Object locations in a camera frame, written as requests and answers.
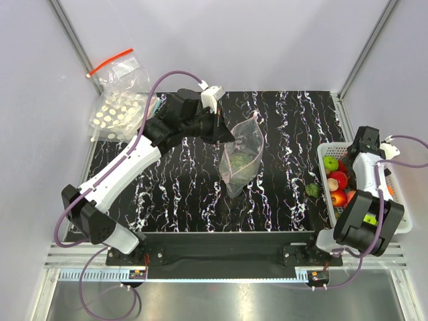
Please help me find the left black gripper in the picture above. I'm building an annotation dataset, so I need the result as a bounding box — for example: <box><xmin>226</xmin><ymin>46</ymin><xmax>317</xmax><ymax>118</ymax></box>
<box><xmin>181</xmin><ymin>107</ymin><xmax>235</xmax><ymax>145</ymax></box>

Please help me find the pink zipper clear bag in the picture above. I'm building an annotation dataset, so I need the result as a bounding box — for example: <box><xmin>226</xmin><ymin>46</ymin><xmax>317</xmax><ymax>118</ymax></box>
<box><xmin>219</xmin><ymin>111</ymin><xmax>264</xmax><ymax>198</ymax></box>

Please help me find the green netted melon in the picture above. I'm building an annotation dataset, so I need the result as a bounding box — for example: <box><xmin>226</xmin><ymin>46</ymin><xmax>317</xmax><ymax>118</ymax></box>
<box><xmin>229</xmin><ymin>152</ymin><xmax>259</xmax><ymax>185</ymax></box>

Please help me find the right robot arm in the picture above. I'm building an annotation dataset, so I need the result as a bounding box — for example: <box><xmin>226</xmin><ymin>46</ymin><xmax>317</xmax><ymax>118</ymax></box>
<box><xmin>303</xmin><ymin>126</ymin><xmax>405</xmax><ymax>265</ymax></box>

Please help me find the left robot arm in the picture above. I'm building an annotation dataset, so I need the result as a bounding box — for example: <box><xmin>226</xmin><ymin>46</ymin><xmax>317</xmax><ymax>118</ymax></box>
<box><xmin>62</xmin><ymin>86</ymin><xmax>234</xmax><ymax>265</ymax></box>

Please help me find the dotted clear bag stack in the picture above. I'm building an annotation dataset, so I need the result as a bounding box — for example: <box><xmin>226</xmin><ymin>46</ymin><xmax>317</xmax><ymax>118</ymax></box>
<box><xmin>89</xmin><ymin>90</ymin><xmax>148</xmax><ymax>141</ymax></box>

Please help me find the red zipper clear bag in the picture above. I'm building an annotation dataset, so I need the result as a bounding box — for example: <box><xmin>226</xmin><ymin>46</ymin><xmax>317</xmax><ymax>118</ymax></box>
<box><xmin>86</xmin><ymin>48</ymin><xmax>151</xmax><ymax>94</ymax></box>

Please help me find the green leaf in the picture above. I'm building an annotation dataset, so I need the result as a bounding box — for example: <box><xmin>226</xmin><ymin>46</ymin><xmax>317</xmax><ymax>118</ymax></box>
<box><xmin>305</xmin><ymin>183</ymin><xmax>320</xmax><ymax>199</ymax></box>

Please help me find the green apple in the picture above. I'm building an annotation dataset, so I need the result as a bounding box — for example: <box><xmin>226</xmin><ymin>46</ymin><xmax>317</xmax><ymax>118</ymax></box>
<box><xmin>323</xmin><ymin>156</ymin><xmax>339</xmax><ymax>172</ymax></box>

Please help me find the white plastic basket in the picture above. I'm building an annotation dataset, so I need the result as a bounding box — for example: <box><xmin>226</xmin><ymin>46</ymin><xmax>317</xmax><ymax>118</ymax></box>
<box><xmin>317</xmin><ymin>142</ymin><xmax>413</xmax><ymax>235</ymax></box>

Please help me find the red apple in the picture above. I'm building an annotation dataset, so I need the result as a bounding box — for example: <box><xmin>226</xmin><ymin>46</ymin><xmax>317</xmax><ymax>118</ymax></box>
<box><xmin>330</xmin><ymin>189</ymin><xmax>348</xmax><ymax>207</ymax></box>
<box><xmin>327</xmin><ymin>171</ymin><xmax>348</xmax><ymax>191</ymax></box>

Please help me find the green watermelon toy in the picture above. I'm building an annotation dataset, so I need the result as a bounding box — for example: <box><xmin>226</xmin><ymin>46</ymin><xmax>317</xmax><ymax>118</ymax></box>
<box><xmin>363</xmin><ymin>214</ymin><xmax>378</xmax><ymax>225</ymax></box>

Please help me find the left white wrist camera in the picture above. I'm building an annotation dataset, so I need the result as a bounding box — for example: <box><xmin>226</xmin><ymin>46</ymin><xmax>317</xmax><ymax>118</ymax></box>
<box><xmin>201</xmin><ymin>86</ymin><xmax>225</xmax><ymax>114</ymax></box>

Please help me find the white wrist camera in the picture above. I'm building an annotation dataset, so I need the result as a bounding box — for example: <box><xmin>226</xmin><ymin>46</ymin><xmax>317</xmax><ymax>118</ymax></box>
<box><xmin>201</xmin><ymin>86</ymin><xmax>225</xmax><ymax>114</ymax></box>
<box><xmin>380</xmin><ymin>136</ymin><xmax>401</xmax><ymax>160</ymax></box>

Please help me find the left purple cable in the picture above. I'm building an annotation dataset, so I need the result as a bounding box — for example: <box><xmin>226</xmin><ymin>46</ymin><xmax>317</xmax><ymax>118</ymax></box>
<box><xmin>54</xmin><ymin>70</ymin><xmax>208</xmax><ymax>318</ymax></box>

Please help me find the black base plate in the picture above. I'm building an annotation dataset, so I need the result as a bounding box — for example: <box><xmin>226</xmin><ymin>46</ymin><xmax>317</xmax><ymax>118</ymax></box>
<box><xmin>106</xmin><ymin>231</ymin><xmax>342</xmax><ymax>282</ymax></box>

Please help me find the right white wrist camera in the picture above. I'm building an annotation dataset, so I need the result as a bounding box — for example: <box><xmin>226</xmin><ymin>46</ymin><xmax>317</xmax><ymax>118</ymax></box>
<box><xmin>380</xmin><ymin>136</ymin><xmax>401</xmax><ymax>160</ymax></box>

